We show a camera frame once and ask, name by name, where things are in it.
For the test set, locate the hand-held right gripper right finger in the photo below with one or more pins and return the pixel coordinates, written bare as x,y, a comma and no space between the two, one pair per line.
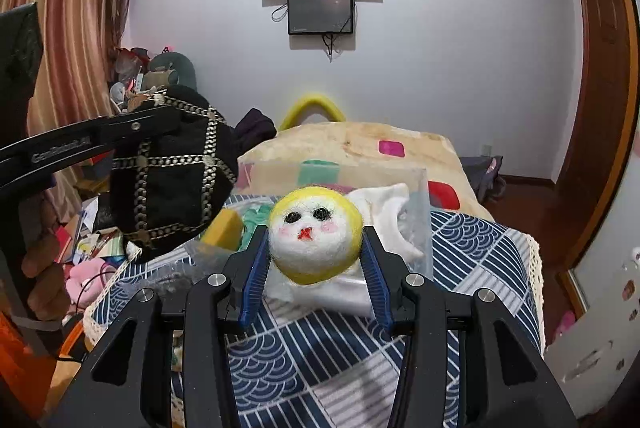
376,290

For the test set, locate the person's left hand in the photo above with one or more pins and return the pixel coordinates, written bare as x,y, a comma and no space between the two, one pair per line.
47,268

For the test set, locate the dark bag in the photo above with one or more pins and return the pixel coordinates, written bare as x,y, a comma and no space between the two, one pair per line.
480,178

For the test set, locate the wooden door frame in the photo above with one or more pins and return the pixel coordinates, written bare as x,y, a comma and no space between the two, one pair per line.
600,83

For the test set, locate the pink plush toy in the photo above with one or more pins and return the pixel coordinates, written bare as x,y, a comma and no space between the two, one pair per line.
85,278

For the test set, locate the yellow sponge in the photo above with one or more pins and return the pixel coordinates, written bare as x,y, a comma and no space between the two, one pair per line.
225,230

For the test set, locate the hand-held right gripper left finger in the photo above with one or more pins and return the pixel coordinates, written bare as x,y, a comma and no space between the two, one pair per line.
251,290

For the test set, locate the white cloth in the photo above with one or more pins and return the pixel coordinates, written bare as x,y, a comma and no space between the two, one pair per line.
392,218

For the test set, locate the green cloth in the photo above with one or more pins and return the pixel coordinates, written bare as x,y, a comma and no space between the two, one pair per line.
255,223

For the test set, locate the orange cloth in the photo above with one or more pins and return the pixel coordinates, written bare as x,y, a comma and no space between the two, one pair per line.
25,373

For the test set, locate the small black wall monitor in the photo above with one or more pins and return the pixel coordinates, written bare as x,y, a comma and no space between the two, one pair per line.
320,13

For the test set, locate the green plush toy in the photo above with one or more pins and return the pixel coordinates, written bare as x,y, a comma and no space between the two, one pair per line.
175,68

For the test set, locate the blue white patterned blanket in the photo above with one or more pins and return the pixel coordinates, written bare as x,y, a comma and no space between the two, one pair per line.
325,353

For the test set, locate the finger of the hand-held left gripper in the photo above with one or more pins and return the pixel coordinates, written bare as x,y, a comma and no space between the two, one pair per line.
75,143

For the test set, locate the scattered papers and booklets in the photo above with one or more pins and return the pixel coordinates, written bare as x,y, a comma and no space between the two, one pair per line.
87,233

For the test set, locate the clear plastic storage box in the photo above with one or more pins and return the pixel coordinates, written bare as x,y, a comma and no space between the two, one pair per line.
350,178

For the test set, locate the white wall socket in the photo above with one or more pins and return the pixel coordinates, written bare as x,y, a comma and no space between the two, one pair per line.
486,150

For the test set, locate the dark purple garment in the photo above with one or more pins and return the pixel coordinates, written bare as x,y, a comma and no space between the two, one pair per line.
255,128

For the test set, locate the pile of clutter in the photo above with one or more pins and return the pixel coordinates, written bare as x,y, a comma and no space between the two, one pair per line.
132,83

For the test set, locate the white cabinet door with stickers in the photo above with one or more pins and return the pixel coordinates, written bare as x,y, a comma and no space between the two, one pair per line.
605,298

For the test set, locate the yellow white felt doll head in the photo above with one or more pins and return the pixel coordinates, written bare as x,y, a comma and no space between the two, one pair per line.
315,253

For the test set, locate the striped pink curtain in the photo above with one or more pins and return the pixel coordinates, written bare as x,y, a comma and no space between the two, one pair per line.
65,33

